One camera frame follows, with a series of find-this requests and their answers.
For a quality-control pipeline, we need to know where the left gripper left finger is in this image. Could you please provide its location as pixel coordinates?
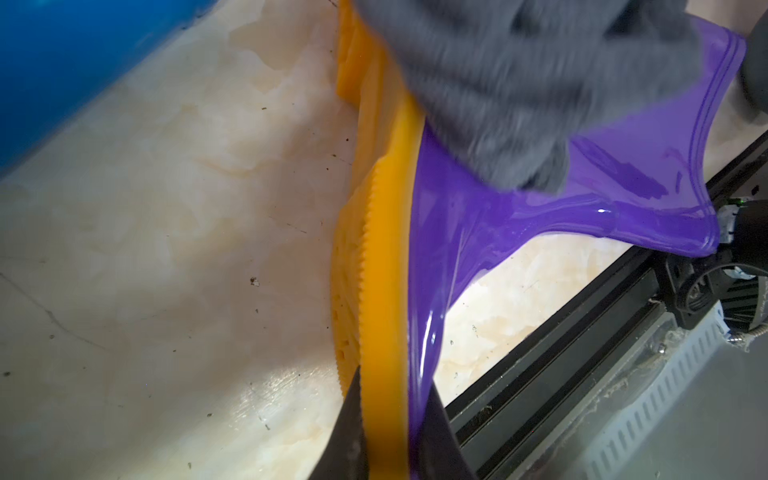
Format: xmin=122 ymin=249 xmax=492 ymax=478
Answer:
xmin=309 ymin=368 xmax=369 ymax=480

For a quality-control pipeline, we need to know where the blue boot near left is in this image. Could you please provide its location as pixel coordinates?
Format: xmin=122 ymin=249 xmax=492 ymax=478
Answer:
xmin=1 ymin=0 xmax=216 ymax=171

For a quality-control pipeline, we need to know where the grey cloth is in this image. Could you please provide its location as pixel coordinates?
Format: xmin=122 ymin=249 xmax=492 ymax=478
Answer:
xmin=355 ymin=0 xmax=701 ymax=194

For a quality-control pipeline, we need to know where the white slotted cable duct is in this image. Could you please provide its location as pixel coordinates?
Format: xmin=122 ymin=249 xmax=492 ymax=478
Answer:
xmin=563 ymin=306 xmax=767 ymax=479

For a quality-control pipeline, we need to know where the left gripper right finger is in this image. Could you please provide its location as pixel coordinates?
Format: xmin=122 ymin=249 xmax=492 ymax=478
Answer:
xmin=416 ymin=385 xmax=474 ymax=480

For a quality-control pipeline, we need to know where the purple boot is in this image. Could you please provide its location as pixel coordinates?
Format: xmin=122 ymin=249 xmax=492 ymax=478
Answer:
xmin=331 ymin=1 xmax=746 ymax=479

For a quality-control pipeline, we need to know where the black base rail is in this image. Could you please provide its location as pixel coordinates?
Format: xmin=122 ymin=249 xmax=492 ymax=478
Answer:
xmin=446 ymin=128 xmax=768 ymax=480

